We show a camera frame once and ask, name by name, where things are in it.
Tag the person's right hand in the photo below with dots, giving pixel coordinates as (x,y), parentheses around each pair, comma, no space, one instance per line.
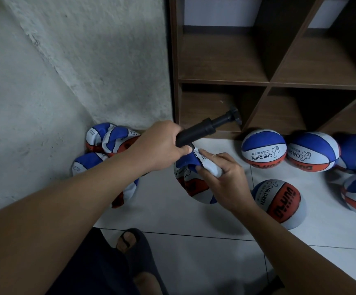
(233,187)

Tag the person's left hand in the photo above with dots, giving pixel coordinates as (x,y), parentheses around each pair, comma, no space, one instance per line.
(156,147)

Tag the black hand pump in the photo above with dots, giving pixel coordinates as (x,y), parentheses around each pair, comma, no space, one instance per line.
(202,129)

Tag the brown wooden cubby shelf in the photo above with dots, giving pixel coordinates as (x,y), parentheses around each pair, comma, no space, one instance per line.
(221,58)

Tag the person's right forearm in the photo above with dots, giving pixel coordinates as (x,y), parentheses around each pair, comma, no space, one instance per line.
(307,261)

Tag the person's left forearm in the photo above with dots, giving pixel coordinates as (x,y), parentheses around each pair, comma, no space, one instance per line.
(49,233)

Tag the person's left foot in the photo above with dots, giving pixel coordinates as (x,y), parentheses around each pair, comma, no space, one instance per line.
(127,241)

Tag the black sandal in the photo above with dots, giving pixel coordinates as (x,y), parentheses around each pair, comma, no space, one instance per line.
(142,255)

